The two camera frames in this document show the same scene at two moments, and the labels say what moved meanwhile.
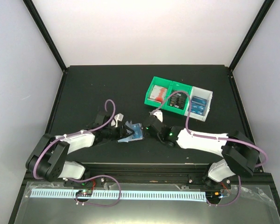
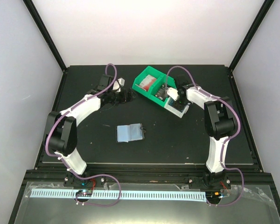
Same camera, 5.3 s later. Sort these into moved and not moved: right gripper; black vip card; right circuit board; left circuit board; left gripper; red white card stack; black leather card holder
Moved: red white card stack; black vip card; right gripper; left gripper
Not moved: left circuit board; black leather card holder; right circuit board
